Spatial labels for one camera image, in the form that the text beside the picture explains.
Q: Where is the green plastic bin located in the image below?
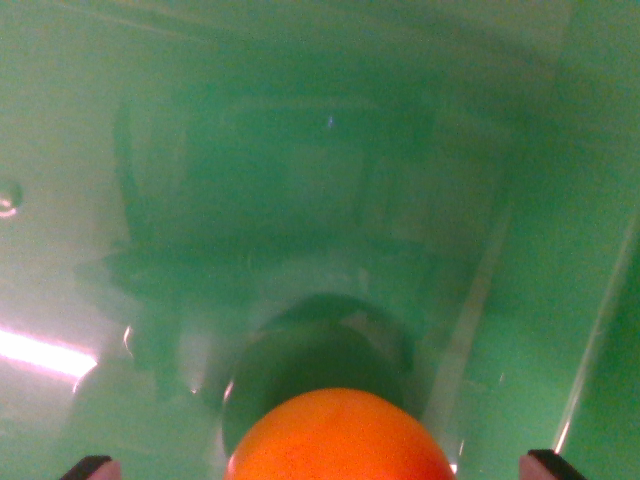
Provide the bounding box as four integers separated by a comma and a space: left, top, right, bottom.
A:
0, 0, 640, 480

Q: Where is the yellow orange peach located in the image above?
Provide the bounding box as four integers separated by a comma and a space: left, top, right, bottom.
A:
223, 387, 459, 480

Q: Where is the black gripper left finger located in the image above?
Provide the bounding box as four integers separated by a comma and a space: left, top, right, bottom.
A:
59, 454, 123, 480

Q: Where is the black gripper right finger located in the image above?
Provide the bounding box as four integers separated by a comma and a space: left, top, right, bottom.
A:
518, 448, 586, 480

